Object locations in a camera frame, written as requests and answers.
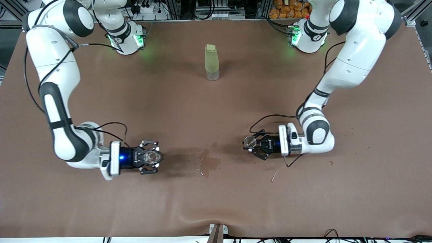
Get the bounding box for orange snack bags pile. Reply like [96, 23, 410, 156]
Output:
[269, 0, 313, 19]

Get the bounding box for grey electrical equipment box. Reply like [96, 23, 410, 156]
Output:
[195, 0, 246, 20]

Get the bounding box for brown liquid spill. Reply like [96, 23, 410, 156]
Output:
[198, 142, 222, 179]

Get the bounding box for brown support bar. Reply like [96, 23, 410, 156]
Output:
[207, 224, 224, 243]

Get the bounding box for white power strip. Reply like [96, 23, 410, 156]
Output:
[130, 0, 169, 21]

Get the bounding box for clear glass measuring beaker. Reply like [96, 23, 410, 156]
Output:
[143, 150, 164, 167]

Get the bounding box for metal clamp bracket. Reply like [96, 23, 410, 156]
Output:
[209, 223, 229, 236]

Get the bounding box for brown table cover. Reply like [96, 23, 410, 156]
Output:
[0, 20, 432, 239]

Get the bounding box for green frosted bottle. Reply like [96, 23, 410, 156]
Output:
[205, 44, 220, 81]

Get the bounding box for steel jigger cup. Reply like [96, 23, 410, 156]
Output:
[243, 136, 258, 150]

